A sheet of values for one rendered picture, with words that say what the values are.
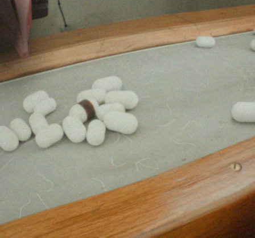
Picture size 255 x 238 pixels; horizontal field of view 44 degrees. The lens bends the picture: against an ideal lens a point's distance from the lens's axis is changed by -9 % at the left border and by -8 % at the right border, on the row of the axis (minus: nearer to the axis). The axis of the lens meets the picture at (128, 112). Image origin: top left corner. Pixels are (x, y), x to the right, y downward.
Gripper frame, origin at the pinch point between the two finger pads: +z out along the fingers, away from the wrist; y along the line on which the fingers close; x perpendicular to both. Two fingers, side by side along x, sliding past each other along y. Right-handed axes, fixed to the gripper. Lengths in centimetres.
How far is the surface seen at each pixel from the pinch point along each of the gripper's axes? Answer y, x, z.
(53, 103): 2.0, 3.2, 6.1
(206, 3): 165, 148, -105
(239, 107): 18.9, -5.0, 15.3
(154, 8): 131, 169, -122
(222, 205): 8.2, -11.8, 22.9
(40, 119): -0.3, 0.4, 8.6
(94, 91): 6.9, 2.0, 6.6
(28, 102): -0.8, 3.6, 4.9
